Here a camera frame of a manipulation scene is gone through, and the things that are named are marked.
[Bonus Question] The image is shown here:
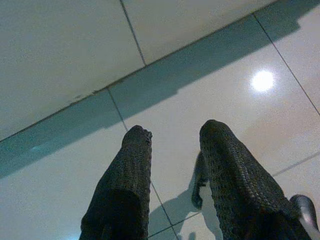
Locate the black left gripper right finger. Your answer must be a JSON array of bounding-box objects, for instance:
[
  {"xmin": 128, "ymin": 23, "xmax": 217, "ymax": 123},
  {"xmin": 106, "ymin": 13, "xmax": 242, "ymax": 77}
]
[{"xmin": 191, "ymin": 119, "xmax": 312, "ymax": 240}]

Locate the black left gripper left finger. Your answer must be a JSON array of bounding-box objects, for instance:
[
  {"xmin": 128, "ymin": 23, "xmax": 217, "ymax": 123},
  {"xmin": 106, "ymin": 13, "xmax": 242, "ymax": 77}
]
[{"xmin": 78, "ymin": 124, "xmax": 153, "ymax": 240}]

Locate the black glossy robot foot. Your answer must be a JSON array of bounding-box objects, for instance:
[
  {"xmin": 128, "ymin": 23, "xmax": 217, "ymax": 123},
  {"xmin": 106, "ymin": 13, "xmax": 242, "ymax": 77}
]
[{"xmin": 289, "ymin": 194, "xmax": 320, "ymax": 237}]

